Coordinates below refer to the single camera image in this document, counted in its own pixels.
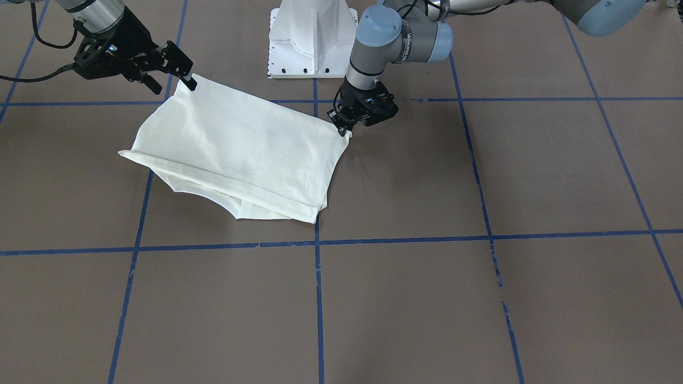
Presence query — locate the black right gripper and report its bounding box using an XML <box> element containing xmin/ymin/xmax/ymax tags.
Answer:
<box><xmin>73</xmin><ymin>8</ymin><xmax>197</xmax><ymax>95</ymax></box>

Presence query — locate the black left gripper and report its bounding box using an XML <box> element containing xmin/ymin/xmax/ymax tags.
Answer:
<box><xmin>327</xmin><ymin>79</ymin><xmax>399</xmax><ymax>138</ymax></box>

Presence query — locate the cream cat print shirt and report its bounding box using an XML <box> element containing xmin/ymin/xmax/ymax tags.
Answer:
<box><xmin>119</xmin><ymin>75</ymin><xmax>352</xmax><ymax>223</ymax></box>

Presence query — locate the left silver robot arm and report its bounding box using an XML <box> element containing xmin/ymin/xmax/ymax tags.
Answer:
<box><xmin>327</xmin><ymin>1</ymin><xmax>510</xmax><ymax>137</ymax></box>

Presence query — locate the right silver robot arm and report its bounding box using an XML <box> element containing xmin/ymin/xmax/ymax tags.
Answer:
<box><xmin>58</xmin><ymin>1</ymin><xmax>197</xmax><ymax>94</ymax></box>

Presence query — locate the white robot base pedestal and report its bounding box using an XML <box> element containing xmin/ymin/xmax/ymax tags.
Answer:
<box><xmin>267</xmin><ymin>1</ymin><xmax>359</xmax><ymax>79</ymax></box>

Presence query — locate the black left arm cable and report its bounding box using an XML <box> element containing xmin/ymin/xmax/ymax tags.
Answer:
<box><xmin>332</xmin><ymin>0</ymin><xmax>513</xmax><ymax>115</ymax></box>

